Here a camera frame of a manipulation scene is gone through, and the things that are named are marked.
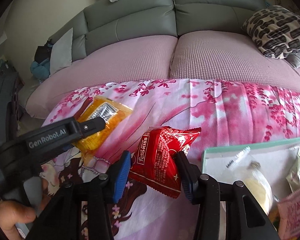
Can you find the grey leather sofa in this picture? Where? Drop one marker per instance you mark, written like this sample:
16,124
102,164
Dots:
104,23

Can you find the pink knitted sofa cover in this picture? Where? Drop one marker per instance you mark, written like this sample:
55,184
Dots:
197,55

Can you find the red kiss snack bag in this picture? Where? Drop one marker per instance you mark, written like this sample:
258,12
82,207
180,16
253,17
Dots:
152,162

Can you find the black bag on sofa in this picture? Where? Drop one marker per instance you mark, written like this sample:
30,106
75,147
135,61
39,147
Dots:
43,52

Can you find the pink purple snack bag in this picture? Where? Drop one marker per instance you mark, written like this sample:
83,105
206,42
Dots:
289,211

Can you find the person's left hand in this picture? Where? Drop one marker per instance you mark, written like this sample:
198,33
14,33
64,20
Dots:
12,213

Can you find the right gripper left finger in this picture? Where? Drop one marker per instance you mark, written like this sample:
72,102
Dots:
61,218

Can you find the light grey cushion left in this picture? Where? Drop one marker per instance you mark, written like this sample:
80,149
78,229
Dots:
61,55

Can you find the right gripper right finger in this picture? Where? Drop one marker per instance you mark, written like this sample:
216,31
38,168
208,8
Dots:
245,218

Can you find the green white cardboard tray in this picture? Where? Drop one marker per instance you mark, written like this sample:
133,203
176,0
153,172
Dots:
270,170

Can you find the orange cake packet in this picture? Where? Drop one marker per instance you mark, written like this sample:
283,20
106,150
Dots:
99,116

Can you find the teal cloth bundle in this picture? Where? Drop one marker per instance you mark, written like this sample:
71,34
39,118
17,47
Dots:
41,71

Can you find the black white patterned cushion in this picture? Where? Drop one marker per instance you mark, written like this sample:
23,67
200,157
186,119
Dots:
275,31

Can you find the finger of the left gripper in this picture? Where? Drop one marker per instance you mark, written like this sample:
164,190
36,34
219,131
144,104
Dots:
92,126

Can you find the dark cabinet left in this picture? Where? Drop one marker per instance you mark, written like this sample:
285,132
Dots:
10,84

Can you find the clear bagged white bun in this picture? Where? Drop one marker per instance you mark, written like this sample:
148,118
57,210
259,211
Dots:
244,167

